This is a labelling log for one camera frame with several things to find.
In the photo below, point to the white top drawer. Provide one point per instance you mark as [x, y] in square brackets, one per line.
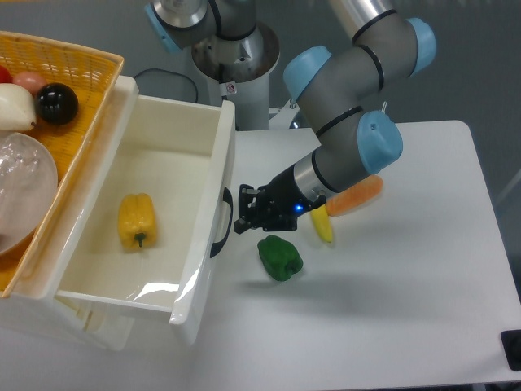
[181, 155]

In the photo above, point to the yellow banana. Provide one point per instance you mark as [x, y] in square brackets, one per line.
[321, 223]

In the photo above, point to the metal table bracket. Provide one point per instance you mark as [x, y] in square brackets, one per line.
[283, 118]

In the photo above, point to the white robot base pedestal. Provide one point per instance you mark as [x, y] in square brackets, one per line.
[239, 71]

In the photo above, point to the orange triangular bread slice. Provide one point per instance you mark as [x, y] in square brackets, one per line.
[355, 196]

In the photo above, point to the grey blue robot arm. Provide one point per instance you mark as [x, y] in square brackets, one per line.
[353, 143]

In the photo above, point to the pink toy fruit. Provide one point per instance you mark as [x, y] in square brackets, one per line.
[31, 81]

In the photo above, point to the white toy radish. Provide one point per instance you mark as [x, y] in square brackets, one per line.
[17, 109]

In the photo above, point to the red toy tomato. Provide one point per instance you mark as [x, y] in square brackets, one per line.
[5, 75]

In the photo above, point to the clear plastic wrapped bowl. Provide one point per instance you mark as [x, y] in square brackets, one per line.
[29, 182]

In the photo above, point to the black ball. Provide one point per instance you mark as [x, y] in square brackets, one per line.
[56, 103]

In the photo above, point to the white drawer cabinet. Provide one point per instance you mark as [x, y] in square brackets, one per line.
[46, 297]

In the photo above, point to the yellow bell pepper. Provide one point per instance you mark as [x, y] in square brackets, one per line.
[136, 223]

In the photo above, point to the black corner clamp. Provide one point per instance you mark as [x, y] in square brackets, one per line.
[511, 341]

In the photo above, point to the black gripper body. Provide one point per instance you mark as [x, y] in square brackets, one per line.
[280, 202]

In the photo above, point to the yellow woven basket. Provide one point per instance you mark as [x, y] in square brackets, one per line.
[79, 80]

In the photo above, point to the green bell pepper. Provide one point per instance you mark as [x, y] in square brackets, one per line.
[279, 257]

